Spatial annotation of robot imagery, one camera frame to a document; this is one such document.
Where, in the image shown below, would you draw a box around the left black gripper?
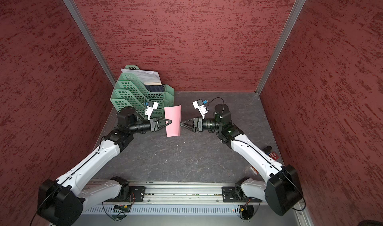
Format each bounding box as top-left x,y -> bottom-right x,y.
129,116 -> 172,133

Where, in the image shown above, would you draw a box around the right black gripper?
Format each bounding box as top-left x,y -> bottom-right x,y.
181,115 -> 222,133

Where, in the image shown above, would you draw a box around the pink square paper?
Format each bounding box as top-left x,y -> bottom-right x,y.
164,105 -> 182,137

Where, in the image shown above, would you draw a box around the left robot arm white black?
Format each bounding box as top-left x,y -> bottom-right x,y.
36,107 -> 172,226

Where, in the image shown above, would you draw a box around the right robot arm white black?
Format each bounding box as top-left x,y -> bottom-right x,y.
180,99 -> 304,216

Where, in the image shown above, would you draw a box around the dark folder in organizer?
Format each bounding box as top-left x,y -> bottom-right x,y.
144,85 -> 165,92

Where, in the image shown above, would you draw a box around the green plastic file organizer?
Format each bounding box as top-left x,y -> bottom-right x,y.
110,65 -> 175,117

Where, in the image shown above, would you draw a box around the white papers in organizer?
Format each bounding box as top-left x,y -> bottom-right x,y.
121,69 -> 162,85

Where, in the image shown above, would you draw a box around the red small box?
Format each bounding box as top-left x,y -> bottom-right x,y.
268,152 -> 279,161

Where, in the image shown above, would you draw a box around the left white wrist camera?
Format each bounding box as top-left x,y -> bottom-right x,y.
145,100 -> 159,120

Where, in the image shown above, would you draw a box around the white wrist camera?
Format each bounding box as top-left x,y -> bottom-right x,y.
192,99 -> 208,119
145,100 -> 159,120

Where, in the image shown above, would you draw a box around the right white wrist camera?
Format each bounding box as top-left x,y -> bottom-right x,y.
192,99 -> 208,119

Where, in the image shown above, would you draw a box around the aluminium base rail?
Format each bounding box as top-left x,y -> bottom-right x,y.
80,179 -> 306,206

